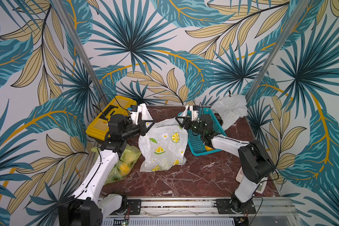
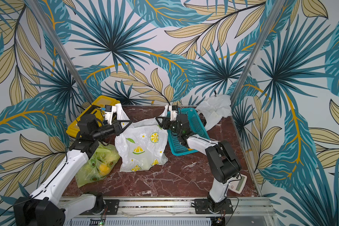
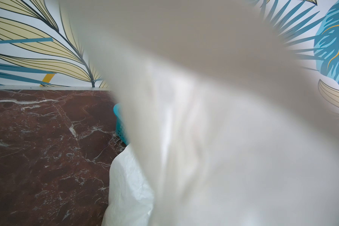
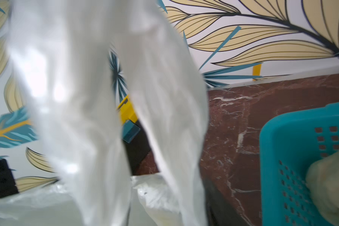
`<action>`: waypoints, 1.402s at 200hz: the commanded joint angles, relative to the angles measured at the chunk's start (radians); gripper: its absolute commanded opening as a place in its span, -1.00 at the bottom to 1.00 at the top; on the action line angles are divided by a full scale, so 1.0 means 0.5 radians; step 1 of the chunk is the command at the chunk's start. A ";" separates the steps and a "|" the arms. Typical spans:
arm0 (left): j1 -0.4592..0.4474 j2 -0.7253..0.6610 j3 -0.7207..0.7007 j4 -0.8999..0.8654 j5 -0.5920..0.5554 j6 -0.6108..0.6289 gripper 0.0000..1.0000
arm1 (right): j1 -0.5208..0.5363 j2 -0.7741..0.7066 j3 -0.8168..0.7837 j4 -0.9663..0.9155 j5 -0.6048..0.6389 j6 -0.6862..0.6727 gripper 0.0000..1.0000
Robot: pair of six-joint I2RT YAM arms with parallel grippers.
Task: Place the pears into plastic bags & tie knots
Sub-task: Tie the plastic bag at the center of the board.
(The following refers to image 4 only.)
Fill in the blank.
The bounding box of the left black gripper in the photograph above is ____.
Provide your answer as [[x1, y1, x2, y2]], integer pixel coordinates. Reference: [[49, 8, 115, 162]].
[[0, 158, 19, 198]]

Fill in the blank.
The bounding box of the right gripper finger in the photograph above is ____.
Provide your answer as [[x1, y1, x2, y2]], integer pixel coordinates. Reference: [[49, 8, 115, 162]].
[[203, 179, 247, 226]]

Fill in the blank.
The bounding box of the white lemon print bag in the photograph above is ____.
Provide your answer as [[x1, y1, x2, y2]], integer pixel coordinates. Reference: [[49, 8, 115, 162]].
[[7, 1, 209, 226]]

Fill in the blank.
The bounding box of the teal plastic basket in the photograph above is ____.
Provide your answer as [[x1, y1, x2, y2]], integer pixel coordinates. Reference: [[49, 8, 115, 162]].
[[259, 102, 339, 226]]

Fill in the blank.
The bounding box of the yellow black toolbox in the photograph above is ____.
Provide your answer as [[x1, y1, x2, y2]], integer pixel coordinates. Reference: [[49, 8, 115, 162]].
[[117, 96, 159, 175]]

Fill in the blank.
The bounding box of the white pear back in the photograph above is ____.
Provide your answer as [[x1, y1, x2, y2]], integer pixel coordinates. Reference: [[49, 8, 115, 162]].
[[306, 151, 339, 226]]

